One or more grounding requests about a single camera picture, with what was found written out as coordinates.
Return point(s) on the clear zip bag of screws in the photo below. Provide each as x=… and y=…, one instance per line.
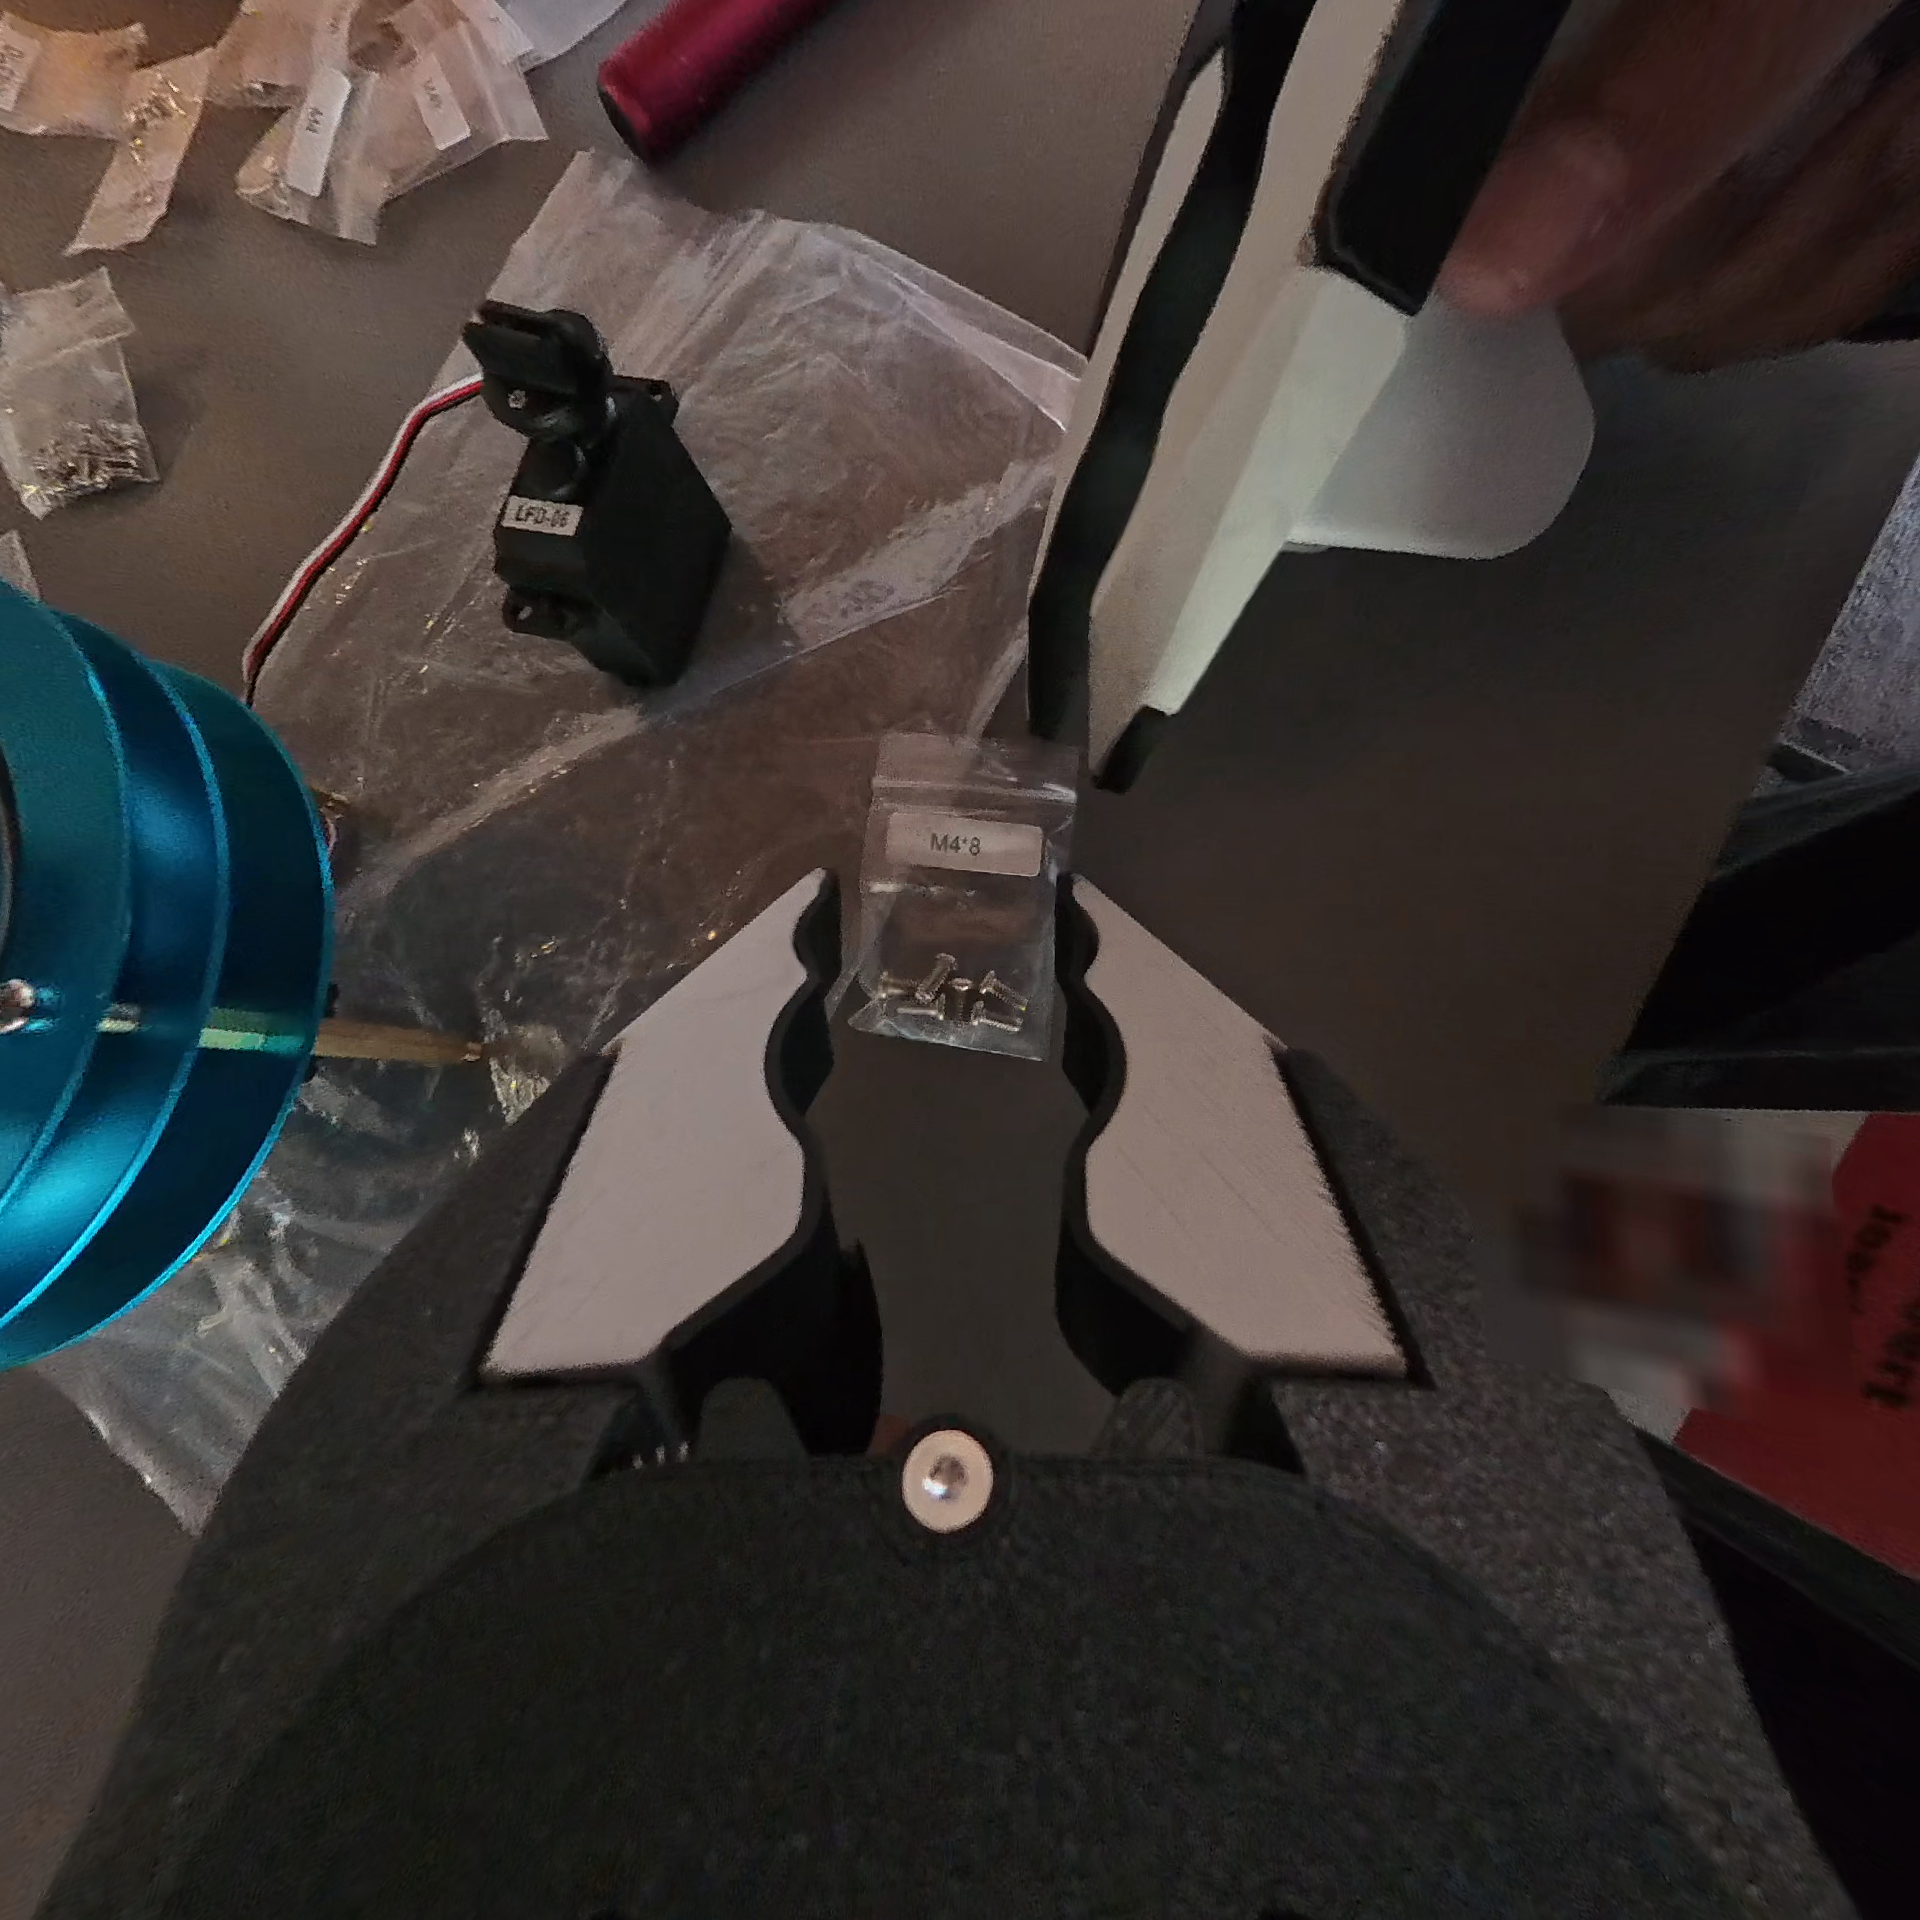
x=960, y=902

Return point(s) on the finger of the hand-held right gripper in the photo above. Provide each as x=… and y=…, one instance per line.
x=1201, y=494
x=1069, y=629

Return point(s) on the person's black clothing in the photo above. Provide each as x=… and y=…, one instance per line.
x=1830, y=1723

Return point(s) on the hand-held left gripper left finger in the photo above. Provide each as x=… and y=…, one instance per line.
x=646, y=1200

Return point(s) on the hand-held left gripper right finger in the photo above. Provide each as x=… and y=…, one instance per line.
x=1245, y=1200

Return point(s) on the pile of small parts bags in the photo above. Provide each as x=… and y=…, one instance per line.
x=301, y=136

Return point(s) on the person's right hand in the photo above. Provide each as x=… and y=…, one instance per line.
x=1681, y=181

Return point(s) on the blue toy robot arm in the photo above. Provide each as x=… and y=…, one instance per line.
x=224, y=902

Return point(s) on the large clear plastic bag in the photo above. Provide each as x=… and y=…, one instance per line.
x=840, y=494

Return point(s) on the dark red metal tube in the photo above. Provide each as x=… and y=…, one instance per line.
x=691, y=75

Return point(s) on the black servo motor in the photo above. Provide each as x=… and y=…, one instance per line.
x=629, y=555

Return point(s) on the dark grey desk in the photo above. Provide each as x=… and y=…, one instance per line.
x=1424, y=839

